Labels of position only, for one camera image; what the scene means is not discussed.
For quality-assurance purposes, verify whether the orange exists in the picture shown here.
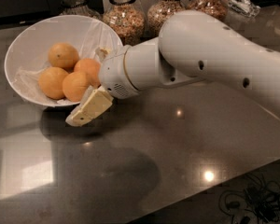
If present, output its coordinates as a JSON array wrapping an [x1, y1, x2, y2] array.
[[38, 67, 68, 100], [48, 42, 79, 69], [74, 58, 101, 87], [63, 71, 91, 102]]

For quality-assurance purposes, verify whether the white paper bowl liner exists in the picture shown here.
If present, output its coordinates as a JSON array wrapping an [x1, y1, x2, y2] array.
[[12, 18, 120, 106]]

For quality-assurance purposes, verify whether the black cable bundle on floor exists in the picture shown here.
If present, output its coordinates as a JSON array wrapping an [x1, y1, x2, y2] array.
[[218, 172, 280, 224]]

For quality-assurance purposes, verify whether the white bowl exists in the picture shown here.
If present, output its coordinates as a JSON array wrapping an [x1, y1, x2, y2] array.
[[3, 14, 124, 108]]

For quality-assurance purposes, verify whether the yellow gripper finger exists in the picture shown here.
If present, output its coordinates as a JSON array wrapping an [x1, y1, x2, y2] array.
[[65, 86, 113, 127], [95, 48, 110, 62]]

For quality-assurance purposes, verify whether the glass grain jar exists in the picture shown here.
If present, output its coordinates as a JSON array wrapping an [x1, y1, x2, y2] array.
[[187, 0, 228, 21], [103, 0, 146, 45], [147, 0, 185, 37]]

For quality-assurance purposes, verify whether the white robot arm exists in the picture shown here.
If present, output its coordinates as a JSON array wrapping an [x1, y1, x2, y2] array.
[[66, 10, 280, 127]]

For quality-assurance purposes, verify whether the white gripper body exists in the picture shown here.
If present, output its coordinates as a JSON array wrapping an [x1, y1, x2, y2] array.
[[99, 46, 139, 99]]

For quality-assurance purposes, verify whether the leftmost glass jar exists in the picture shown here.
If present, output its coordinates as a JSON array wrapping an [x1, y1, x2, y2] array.
[[61, 0, 101, 20]]

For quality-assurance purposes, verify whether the clear plastic bag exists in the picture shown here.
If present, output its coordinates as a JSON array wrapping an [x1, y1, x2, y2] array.
[[222, 0, 260, 18]]

